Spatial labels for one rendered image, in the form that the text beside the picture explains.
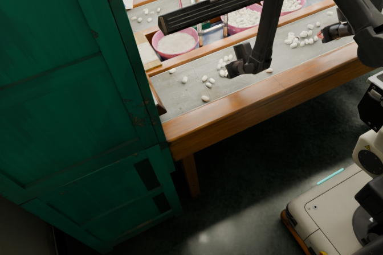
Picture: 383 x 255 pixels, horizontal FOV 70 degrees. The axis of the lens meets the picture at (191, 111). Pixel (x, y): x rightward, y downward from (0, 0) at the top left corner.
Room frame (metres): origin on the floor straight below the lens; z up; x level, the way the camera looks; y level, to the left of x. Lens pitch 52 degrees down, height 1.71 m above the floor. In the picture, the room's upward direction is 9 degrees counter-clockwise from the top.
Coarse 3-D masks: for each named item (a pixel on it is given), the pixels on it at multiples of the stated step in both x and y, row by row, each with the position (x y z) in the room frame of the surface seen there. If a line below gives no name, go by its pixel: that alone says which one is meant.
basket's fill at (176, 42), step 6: (168, 36) 1.36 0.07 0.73; (174, 36) 1.35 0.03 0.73; (180, 36) 1.34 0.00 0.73; (186, 36) 1.33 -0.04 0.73; (162, 42) 1.32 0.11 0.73; (168, 42) 1.30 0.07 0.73; (174, 42) 1.29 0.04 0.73; (180, 42) 1.29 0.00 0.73; (186, 42) 1.27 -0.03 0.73; (192, 42) 1.27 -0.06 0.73; (162, 48) 1.25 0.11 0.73; (168, 48) 1.25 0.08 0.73; (174, 48) 1.23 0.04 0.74; (180, 48) 1.23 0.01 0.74; (186, 48) 1.22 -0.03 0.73
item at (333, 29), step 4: (332, 24) 0.97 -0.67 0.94; (336, 24) 0.97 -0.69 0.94; (324, 28) 0.95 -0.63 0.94; (328, 28) 0.96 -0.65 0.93; (332, 28) 0.94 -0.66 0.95; (336, 28) 0.92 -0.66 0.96; (324, 32) 0.94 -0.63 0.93; (328, 32) 0.94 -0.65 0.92; (332, 32) 0.92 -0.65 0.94; (336, 32) 0.91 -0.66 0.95; (324, 36) 0.93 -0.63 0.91; (328, 36) 0.93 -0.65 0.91; (332, 36) 0.92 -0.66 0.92; (336, 36) 0.91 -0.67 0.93; (340, 36) 0.89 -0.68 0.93; (324, 40) 0.92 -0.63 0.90; (328, 40) 0.92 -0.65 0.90
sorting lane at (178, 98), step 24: (288, 24) 1.29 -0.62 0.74; (312, 24) 1.25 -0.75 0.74; (288, 48) 1.09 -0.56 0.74; (312, 48) 1.06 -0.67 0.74; (336, 48) 1.03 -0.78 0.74; (168, 72) 1.04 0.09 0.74; (192, 72) 1.02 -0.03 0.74; (216, 72) 0.99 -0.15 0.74; (264, 72) 0.94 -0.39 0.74; (168, 96) 0.88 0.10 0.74; (192, 96) 0.86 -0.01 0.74; (216, 96) 0.83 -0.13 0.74; (168, 120) 0.73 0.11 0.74
